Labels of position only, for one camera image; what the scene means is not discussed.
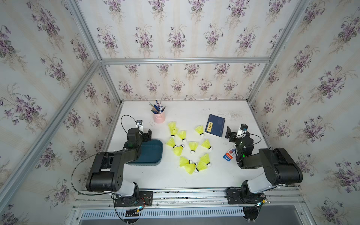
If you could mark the yellow shuttlecock ten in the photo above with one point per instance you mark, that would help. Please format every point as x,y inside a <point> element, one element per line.
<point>190,168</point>

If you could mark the red blue white packet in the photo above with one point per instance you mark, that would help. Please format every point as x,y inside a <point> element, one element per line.
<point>230,154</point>

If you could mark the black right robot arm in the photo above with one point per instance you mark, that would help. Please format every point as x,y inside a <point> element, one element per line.
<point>278,166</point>

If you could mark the yellow shuttlecock seven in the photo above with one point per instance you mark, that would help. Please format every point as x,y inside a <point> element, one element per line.
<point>193,147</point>

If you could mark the yellow shuttlecock one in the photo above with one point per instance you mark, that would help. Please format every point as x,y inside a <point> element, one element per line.
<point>172,125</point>

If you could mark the yellow shuttlecock eight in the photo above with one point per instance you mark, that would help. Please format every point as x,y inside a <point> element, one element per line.
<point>206,144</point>

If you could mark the yellow shuttlecock eleven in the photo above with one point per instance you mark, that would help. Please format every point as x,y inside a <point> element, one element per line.
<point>205,159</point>

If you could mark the aluminium front rail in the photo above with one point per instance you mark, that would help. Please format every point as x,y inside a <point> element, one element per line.
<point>192,197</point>

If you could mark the yellow shuttlecock three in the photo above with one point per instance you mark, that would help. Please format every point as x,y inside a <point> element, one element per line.
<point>182,135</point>

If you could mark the pens in cup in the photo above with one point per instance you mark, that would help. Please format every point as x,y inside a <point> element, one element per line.
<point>157,107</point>

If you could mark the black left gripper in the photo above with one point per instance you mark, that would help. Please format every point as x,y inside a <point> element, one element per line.
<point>145,135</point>

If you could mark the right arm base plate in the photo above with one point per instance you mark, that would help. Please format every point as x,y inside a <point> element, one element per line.
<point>243,196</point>

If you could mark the yellow shuttlecock four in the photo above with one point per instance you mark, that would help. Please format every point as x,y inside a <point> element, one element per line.
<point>200,130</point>

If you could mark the yellow shuttlecock five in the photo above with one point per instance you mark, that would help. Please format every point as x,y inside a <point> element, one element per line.
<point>171,142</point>

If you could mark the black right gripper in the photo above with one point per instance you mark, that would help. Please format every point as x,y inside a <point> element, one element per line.
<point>234,134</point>

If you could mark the yellow shuttlecock six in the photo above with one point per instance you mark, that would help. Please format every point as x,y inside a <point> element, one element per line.
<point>177,150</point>

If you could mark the yellow shuttlecock twelve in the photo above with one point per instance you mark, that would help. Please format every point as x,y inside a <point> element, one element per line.
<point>200,166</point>

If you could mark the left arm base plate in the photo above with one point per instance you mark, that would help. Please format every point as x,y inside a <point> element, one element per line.
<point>140,198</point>

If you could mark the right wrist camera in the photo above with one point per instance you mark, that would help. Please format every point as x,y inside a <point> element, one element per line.
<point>242,130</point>

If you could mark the pink pen cup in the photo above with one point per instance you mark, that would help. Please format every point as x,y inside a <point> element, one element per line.
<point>159,118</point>

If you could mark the teal plastic storage box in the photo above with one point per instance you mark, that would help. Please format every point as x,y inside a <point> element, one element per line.
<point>151,154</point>

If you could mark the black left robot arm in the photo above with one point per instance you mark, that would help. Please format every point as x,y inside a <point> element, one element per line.
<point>106,174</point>

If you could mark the yellow shuttlecock nine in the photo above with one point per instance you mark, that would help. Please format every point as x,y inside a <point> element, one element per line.
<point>184,161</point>

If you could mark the blue book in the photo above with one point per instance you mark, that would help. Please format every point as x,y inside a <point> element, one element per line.
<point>215,125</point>

